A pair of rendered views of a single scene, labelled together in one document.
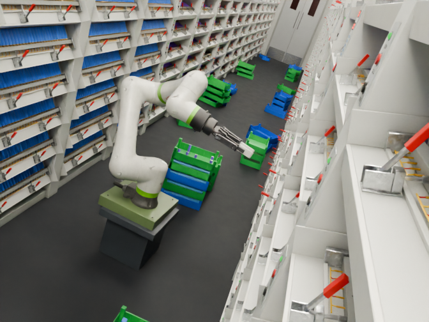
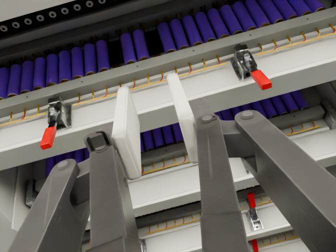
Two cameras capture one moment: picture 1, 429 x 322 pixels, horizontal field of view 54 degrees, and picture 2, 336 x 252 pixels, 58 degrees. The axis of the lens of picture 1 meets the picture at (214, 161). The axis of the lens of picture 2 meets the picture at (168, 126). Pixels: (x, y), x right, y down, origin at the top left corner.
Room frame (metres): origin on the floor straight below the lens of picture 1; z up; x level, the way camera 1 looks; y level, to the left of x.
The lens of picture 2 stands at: (1.70, 0.04, 1.00)
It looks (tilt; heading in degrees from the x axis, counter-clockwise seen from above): 40 degrees down; 266
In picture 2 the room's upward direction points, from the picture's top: 17 degrees counter-clockwise
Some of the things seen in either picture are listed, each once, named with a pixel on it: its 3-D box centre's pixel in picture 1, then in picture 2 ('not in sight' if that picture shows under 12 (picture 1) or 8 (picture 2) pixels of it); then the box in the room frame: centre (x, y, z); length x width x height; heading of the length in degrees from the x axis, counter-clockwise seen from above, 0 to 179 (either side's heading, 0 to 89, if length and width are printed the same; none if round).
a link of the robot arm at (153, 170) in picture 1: (149, 176); not in sight; (1.92, 0.29, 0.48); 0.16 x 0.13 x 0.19; 117
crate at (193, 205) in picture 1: (182, 193); not in sight; (2.68, 0.14, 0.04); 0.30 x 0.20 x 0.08; 92
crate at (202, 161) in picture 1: (196, 154); not in sight; (2.68, 0.14, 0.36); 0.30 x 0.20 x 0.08; 92
